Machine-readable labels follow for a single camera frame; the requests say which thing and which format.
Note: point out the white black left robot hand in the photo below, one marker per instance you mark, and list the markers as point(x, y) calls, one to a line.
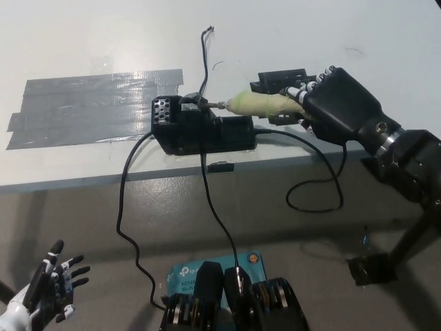
point(34, 293)

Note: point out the black stand leg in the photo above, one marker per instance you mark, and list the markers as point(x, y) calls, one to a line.
point(411, 234)

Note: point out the black fixture block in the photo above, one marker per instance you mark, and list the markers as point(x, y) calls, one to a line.
point(198, 134)

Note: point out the black robot torso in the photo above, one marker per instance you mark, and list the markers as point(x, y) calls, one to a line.
point(210, 293)

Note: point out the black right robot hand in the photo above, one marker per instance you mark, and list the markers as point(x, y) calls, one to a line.
point(341, 107)

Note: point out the black floor tape under stand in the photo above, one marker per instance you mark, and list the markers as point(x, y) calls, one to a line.
point(370, 270)

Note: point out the teal tp-link box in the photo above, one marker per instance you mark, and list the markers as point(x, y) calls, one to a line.
point(182, 274)

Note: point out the grey duct tape patch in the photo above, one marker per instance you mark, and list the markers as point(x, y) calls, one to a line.
point(89, 107)

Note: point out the small black tape strip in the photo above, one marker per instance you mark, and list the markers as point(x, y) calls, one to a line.
point(221, 167)

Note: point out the black square tray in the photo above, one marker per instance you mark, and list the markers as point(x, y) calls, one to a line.
point(272, 81)

